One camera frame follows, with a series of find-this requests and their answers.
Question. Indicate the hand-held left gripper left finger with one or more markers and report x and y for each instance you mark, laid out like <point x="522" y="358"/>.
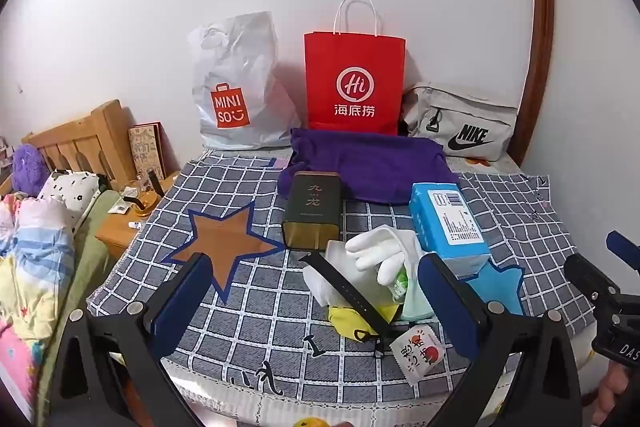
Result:
<point x="180" y="302"/>

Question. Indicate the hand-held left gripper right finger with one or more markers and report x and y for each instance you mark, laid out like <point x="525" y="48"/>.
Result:
<point x="445" y="302"/>

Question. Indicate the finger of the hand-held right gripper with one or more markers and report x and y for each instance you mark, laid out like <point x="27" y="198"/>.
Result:
<point x="622" y="244"/>
<point x="590" y="277"/>

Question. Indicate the light green cloth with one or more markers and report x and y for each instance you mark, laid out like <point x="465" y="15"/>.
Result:
<point x="417" y="302"/>

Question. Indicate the green snack packet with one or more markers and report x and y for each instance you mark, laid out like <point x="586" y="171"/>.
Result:
<point x="400" y="289"/>

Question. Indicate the white glove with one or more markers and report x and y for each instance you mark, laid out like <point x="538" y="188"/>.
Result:
<point x="380" y="247"/>

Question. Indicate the yellow pouch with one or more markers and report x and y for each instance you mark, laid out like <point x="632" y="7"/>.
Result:
<point x="350" y="322"/>

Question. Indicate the purple towel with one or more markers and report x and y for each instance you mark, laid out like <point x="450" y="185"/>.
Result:
<point x="380" y="162"/>

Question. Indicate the person's right hand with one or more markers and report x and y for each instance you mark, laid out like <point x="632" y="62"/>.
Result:
<point x="607" y="392"/>

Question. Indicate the small white red sachet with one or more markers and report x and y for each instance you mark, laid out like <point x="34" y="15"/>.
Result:
<point x="415" y="349"/>

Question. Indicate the blue tissue pack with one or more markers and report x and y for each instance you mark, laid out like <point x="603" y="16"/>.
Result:
<point x="440" y="227"/>

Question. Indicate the wooden nightstand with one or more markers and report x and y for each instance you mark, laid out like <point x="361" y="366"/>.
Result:
<point x="115" y="232"/>

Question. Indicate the amber glass dish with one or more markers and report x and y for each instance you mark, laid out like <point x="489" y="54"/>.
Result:
<point x="142" y="206"/>

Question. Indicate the green bed sheet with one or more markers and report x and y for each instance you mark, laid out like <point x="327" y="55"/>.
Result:
<point x="92" y="247"/>

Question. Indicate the grey checked cloth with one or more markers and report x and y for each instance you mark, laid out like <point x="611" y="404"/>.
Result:
<point x="300" y="357"/>

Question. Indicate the colourful quilt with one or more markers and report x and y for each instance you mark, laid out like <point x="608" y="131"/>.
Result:
<point x="35" y="267"/>

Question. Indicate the patterned book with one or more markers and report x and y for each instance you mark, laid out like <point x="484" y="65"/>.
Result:
<point x="145" y="152"/>

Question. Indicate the white dotted pillow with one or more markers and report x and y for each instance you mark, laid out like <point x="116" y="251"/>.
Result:
<point x="70" y="192"/>

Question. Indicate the dark green tin box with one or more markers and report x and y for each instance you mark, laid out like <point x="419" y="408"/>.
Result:
<point x="312" y="207"/>

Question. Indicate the wooden headboard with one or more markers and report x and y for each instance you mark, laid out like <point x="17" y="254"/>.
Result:
<point x="95" y="132"/>

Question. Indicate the grey waist bag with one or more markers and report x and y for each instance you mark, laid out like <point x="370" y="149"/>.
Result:
<point x="465" y="107"/>

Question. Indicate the purple plush toy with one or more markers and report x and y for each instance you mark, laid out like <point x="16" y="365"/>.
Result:
<point x="27" y="167"/>

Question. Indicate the white plastic shopping bag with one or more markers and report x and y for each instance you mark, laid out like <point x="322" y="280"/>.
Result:
<point x="235" y="72"/>

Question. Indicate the red paper bag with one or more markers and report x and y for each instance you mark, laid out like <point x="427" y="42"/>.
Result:
<point x="350" y="57"/>

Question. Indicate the wooden door frame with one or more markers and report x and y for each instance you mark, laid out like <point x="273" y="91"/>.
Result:
<point x="540" y="32"/>

